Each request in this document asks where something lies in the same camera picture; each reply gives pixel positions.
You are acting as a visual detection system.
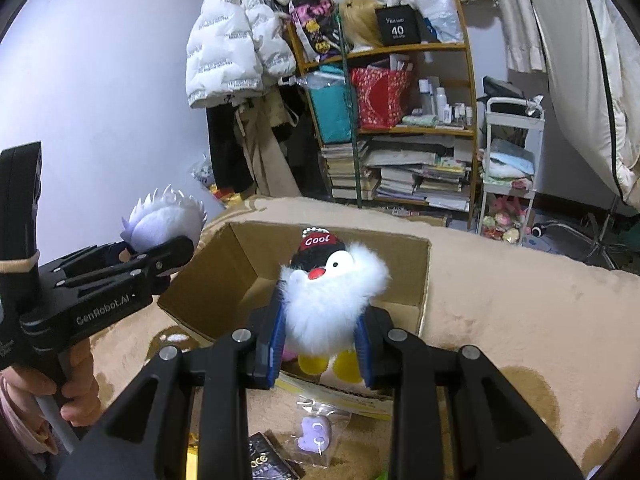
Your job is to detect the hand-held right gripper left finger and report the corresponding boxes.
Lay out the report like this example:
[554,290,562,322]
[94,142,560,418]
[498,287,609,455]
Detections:
[57,285,287,480]

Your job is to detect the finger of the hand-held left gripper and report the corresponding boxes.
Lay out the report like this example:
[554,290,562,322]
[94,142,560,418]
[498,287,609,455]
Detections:
[47,244,133,275]
[52,235,196,296]

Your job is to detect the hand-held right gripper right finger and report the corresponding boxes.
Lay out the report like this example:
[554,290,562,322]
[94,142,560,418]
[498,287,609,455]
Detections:
[355,305,586,480]

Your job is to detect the white spiky-haired plush doll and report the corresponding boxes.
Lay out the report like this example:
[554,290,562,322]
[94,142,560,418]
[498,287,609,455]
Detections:
[121,185,208,263]

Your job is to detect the fluffy white penguin plush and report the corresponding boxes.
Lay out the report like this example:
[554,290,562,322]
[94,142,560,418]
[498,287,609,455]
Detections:
[277,227,392,385]

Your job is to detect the brown cardboard box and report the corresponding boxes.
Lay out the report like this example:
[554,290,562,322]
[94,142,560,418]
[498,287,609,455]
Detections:
[157,220,432,406]

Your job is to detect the person's left forearm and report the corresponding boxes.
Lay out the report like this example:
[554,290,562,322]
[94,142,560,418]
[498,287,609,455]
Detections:
[0,377,48,461]

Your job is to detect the person's left hand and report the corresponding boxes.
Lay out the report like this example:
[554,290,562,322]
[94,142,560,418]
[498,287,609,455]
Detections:
[0,337,101,428]

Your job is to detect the beige elastic band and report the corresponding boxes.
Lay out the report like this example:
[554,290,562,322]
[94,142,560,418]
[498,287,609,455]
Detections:
[0,251,41,276]

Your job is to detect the bag of small items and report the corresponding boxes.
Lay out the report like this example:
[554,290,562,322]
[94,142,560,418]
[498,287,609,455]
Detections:
[191,154,253,209]

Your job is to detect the purple toy in plastic bag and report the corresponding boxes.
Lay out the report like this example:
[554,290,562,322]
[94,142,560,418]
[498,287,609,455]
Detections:
[292,395,352,467]

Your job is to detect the black glossy packet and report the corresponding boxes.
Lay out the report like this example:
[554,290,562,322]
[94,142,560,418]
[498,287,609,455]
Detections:
[247,430,307,480]

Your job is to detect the black hanging coat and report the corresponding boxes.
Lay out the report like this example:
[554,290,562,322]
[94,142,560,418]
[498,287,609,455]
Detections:
[206,85,262,196]

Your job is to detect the beige hanging coat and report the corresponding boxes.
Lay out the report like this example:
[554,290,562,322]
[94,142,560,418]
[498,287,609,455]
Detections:
[232,94,302,199]

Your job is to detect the stack of books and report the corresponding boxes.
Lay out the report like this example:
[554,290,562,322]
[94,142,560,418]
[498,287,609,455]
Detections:
[320,135,477,212]

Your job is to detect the pile of small plush toys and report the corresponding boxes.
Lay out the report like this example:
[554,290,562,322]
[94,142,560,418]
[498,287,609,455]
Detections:
[480,195,532,246]

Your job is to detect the teal bag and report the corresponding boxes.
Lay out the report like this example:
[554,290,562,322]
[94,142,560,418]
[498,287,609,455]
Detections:
[306,65,357,144]

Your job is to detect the white puffer jacket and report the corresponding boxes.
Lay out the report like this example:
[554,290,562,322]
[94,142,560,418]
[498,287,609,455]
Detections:
[185,0,297,110]

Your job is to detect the green pole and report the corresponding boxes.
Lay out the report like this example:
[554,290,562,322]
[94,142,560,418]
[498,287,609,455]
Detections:
[335,14,364,210]

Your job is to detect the wooden shelf unit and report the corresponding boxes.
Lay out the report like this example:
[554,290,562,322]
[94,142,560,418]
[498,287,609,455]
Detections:
[284,0,479,232]

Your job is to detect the folded pastel towels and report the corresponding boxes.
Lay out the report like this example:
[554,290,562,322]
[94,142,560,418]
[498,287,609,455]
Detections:
[481,138,537,191]

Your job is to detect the red patterned bag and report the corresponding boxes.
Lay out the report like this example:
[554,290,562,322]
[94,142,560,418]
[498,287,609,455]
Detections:
[350,67,414,130]

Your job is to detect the metal chair base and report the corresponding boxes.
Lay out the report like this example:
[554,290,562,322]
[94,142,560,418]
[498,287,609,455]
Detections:
[529,194,640,273]

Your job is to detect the group of white bottles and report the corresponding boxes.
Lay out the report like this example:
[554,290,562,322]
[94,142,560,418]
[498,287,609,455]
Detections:
[416,77,475,127]

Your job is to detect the black printed bag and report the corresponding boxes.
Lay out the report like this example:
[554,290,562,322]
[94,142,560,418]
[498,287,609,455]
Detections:
[290,0,347,66]

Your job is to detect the white rolling cart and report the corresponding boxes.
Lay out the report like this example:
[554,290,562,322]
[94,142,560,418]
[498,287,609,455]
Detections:
[475,96,547,249]

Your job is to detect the blond wig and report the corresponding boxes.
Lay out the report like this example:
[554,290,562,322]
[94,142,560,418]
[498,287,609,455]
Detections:
[339,0,385,52]

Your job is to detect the black cardboard box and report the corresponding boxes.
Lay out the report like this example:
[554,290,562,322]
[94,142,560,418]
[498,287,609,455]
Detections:
[375,4,424,46]

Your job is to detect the clear plastic bag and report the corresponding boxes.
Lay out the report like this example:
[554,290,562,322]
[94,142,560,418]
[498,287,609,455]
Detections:
[404,0,464,44]

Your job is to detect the white garment with black trim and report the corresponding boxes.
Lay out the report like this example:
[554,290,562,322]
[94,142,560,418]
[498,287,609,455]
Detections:
[517,0,640,204]

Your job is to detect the grey cable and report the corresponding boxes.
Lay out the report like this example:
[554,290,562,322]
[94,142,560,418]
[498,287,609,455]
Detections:
[34,394,82,455]

